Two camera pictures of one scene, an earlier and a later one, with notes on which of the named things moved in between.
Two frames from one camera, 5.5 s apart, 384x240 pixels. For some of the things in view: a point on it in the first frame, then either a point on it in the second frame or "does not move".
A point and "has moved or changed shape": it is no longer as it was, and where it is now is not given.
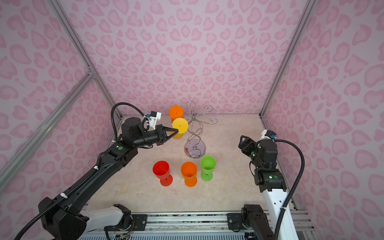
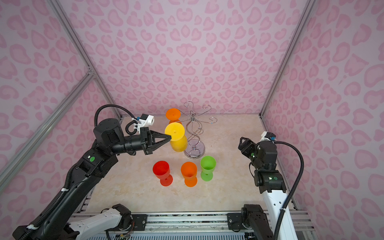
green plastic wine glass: (208, 165) does not move
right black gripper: (248, 140) does not move
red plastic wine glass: (161, 169) does not move
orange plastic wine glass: (189, 170) does not move
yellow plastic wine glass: (182, 125) has moved or changed shape
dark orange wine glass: (176, 112) has moved or changed shape
